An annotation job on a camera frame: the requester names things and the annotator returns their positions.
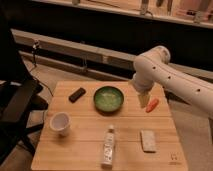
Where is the orange carrot toy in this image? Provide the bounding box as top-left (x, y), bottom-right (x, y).
top-left (145, 98), bottom-right (159, 113)

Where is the black cable on floor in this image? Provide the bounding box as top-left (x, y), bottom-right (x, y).
top-left (30, 40), bottom-right (55, 98)

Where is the white tube bottle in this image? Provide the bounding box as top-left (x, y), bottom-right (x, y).
top-left (101, 125), bottom-right (115, 169)

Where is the black hanging cable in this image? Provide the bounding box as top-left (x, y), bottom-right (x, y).
top-left (134, 9), bottom-right (155, 73)

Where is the black office chair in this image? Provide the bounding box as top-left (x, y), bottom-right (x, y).
top-left (0, 80), bottom-right (48, 165)

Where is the green bowl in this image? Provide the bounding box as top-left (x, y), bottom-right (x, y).
top-left (93, 86), bottom-right (124, 113)

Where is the grey sponge block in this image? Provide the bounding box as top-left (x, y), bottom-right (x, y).
top-left (140, 130), bottom-right (156, 153)

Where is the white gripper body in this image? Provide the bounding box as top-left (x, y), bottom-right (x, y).
top-left (130, 77), bottom-right (154, 94)

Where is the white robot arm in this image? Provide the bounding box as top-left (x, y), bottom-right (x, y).
top-left (132, 46), bottom-right (213, 119)

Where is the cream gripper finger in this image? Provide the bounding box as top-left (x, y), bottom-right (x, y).
top-left (138, 93), bottom-right (150, 108)

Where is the black eraser block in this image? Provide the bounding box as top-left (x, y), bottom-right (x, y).
top-left (69, 88), bottom-right (86, 103)

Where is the white ceramic cup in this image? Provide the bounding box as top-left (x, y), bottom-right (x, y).
top-left (50, 112), bottom-right (70, 136)

